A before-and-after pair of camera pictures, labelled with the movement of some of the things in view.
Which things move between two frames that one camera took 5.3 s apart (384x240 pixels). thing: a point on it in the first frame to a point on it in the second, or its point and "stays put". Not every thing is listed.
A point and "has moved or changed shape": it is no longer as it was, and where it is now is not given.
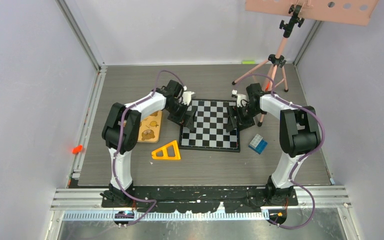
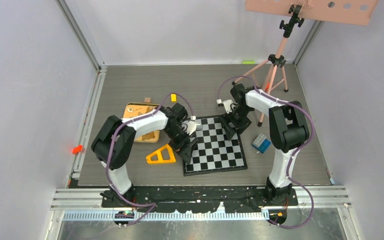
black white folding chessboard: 211,120 has moved or changed shape
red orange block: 76,150 stays put
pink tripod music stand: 351,12 stays put
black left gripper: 189,119 to 186,155
